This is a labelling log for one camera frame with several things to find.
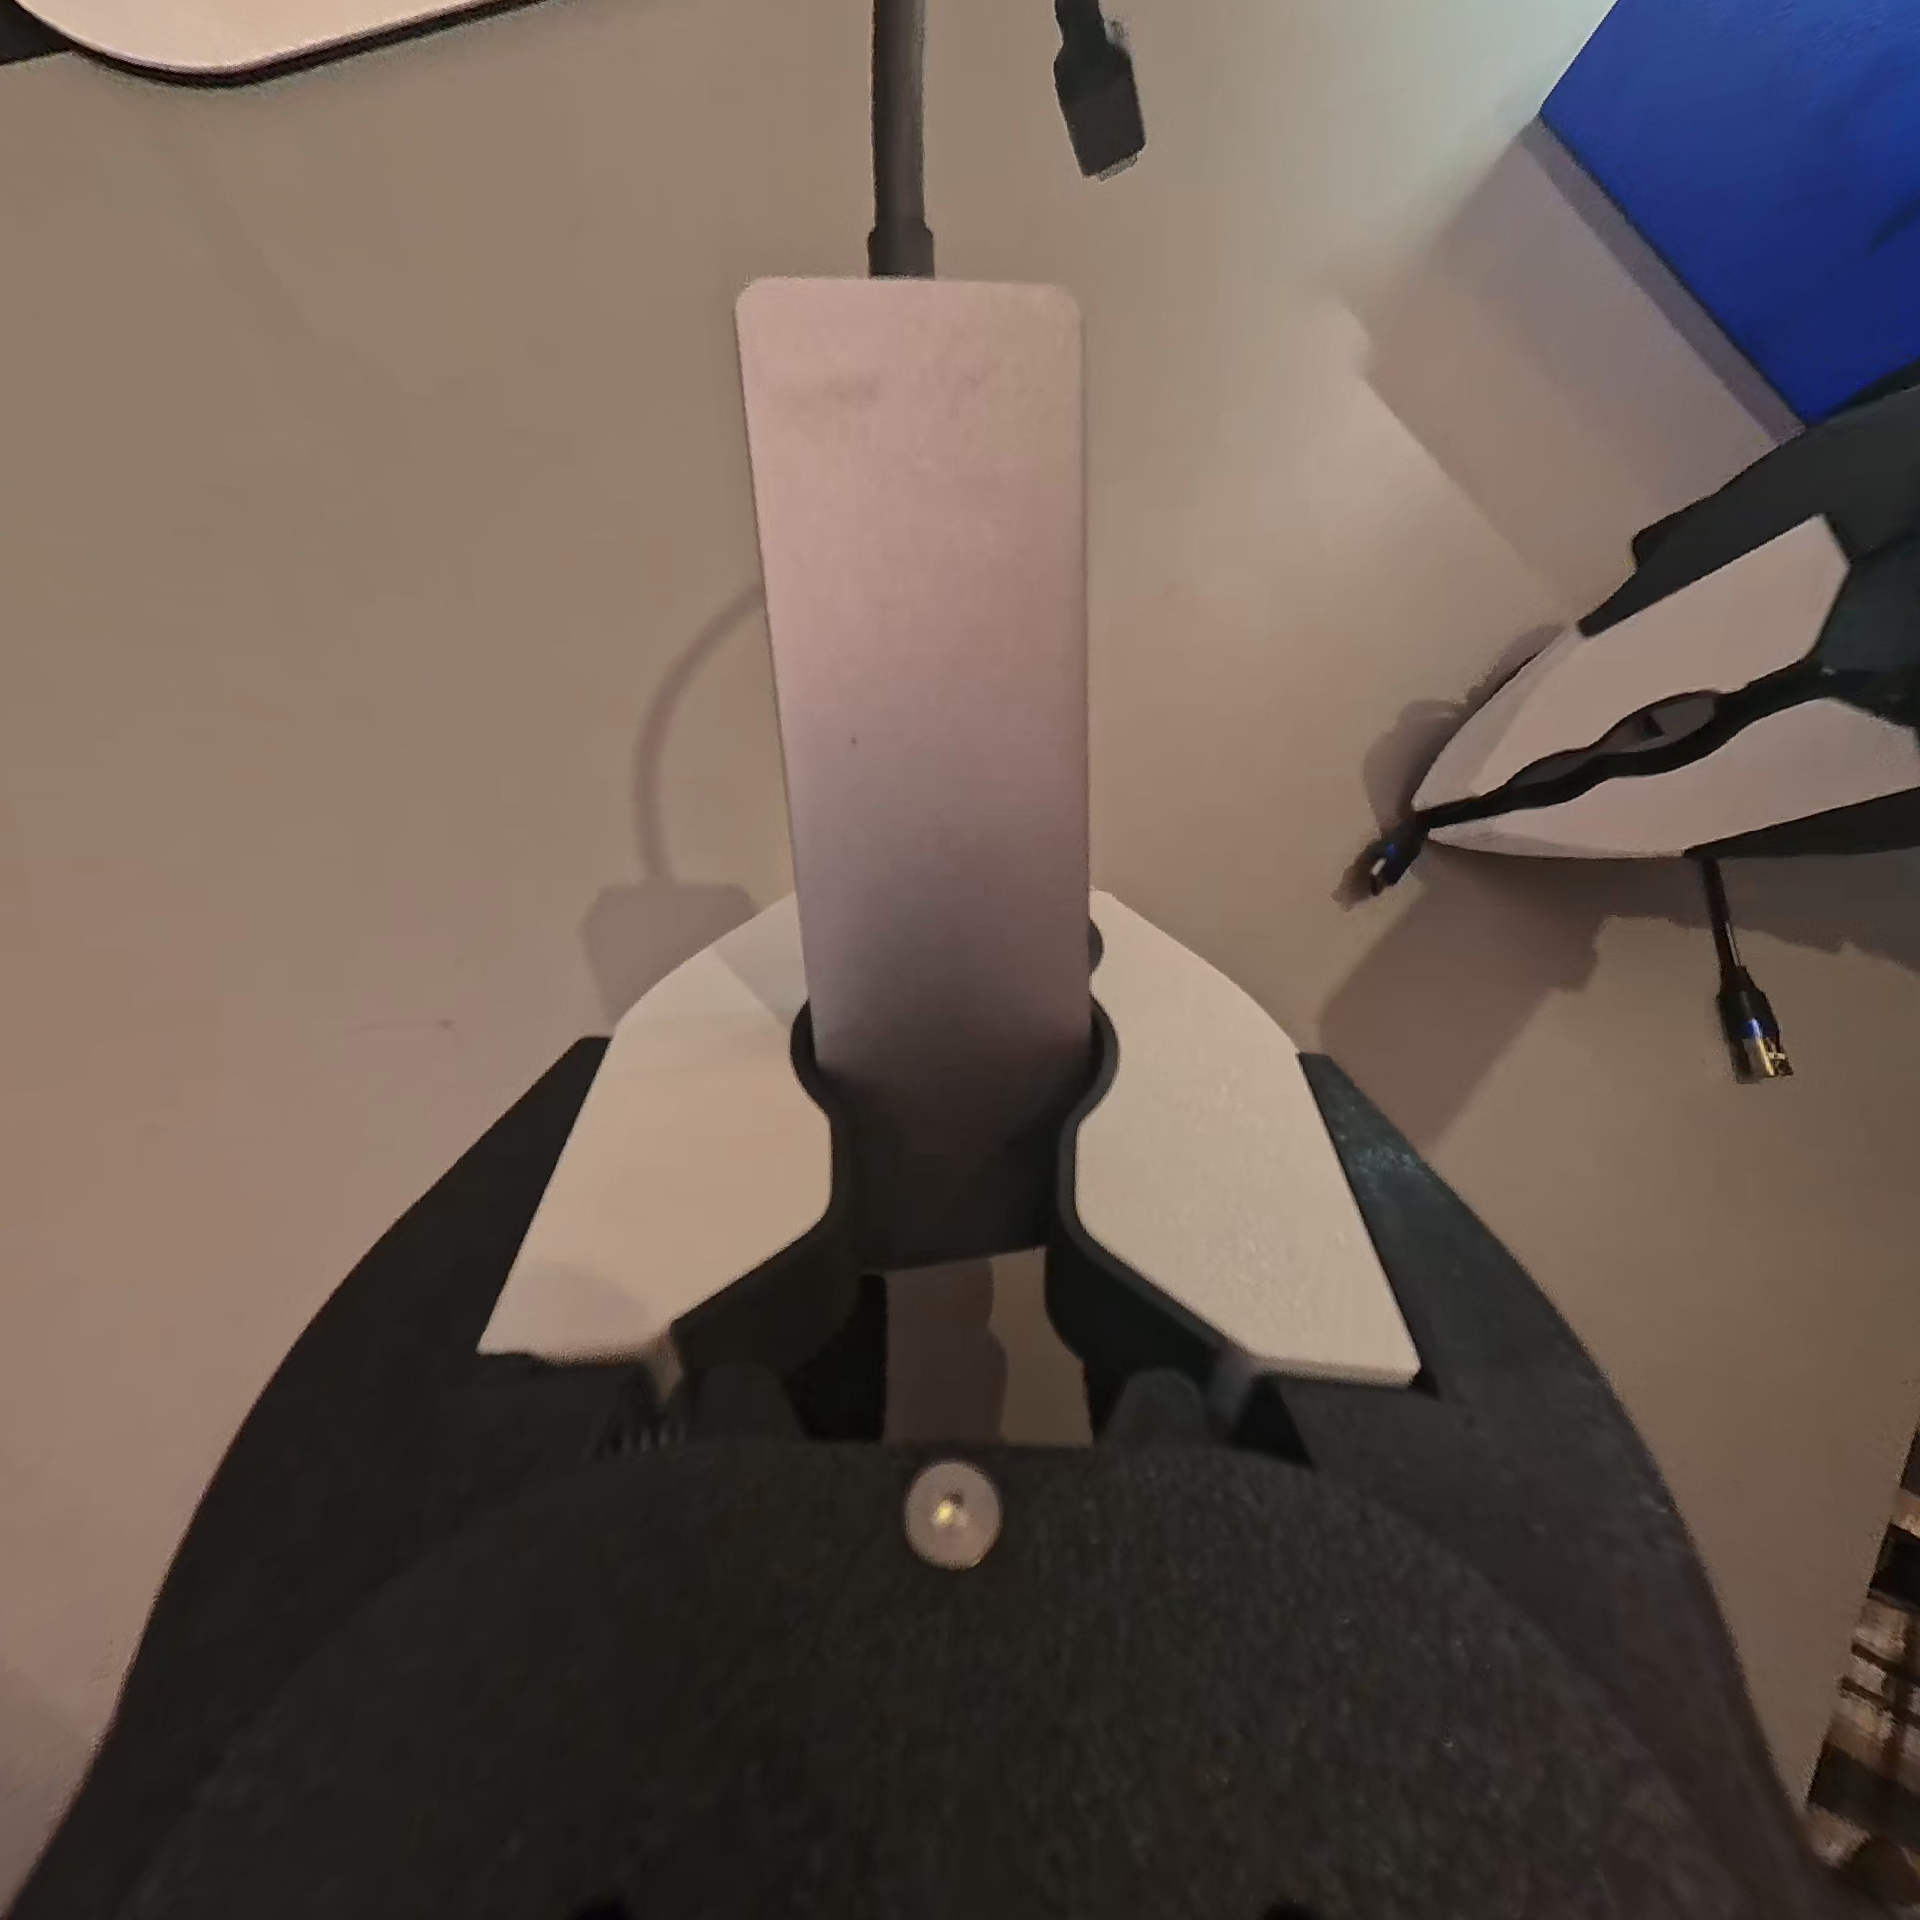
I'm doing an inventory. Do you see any black cable with blue-collared plug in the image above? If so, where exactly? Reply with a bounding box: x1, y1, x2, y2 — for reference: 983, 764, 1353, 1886
1354, 831, 1807, 1086

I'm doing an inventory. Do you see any person's plaid shirt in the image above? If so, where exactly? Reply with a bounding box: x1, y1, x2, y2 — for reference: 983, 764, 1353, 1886
1800, 1513, 1920, 1877

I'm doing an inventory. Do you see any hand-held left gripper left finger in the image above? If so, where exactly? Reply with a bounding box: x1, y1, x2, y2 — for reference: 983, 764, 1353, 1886
476, 887, 864, 1397

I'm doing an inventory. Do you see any silver usb hub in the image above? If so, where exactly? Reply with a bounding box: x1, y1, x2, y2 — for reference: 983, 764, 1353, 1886
732, 276, 1090, 1278

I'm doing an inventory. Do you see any black hub cable with plug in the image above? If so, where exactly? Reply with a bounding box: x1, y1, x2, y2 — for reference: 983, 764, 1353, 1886
864, 0, 1153, 282

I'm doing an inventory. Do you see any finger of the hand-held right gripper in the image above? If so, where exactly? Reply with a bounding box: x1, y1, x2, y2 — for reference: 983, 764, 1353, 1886
1416, 515, 1866, 824
1416, 678, 1920, 866

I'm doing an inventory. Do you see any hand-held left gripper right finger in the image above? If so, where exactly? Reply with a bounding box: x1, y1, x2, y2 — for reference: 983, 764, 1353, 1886
1047, 887, 1424, 1404

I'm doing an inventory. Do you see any blue plastic bin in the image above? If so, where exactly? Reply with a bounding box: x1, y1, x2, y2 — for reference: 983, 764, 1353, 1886
1543, 0, 1920, 429

